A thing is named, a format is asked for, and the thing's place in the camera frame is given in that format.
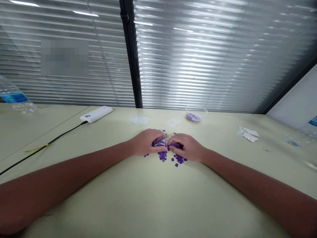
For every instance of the window blinds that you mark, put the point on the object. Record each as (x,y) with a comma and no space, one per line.
(158,52)

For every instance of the clear bag of purple tiles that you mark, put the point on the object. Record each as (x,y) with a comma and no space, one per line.
(160,142)

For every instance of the clear plastic cup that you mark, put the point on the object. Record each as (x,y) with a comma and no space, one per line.
(196,113)

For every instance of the pile of small clear bags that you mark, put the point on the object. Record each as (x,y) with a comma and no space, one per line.
(247,134)

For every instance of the lilac tiles in cup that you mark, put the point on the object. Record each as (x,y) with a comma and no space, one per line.
(193,117)

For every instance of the small flat clear bag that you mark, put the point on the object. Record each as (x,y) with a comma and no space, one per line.
(173,122)

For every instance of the person's left fingers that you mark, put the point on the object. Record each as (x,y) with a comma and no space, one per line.
(158,146)

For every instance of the black window frame post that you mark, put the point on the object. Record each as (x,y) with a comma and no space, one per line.
(130,53)

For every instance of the person's right hand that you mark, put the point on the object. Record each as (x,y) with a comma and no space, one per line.
(189,147)

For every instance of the clear plastic bottle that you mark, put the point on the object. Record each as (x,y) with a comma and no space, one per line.
(303,135)

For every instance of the clear water bottle blue label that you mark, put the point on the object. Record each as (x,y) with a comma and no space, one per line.
(15,96)

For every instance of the crumpled clear plastic bag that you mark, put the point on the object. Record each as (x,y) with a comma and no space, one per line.
(139,120)

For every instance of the white power bank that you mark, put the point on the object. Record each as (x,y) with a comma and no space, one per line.
(96,114)

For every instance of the pile of loose purple tiles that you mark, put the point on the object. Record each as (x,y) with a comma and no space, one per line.
(171,157)

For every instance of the person's left hand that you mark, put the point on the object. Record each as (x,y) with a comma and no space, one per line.
(144,142)

